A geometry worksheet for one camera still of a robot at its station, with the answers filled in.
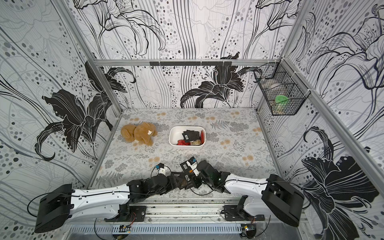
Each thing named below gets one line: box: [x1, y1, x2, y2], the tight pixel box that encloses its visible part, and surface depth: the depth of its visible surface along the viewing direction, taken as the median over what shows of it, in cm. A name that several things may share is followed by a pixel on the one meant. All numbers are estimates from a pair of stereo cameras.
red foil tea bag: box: [176, 139, 191, 146], surface depth 97 cm
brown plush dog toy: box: [121, 122, 158, 146], surface depth 95 cm
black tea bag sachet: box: [182, 129, 200, 143], surface depth 100 cm
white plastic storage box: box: [168, 125, 206, 147], surface depth 100 cm
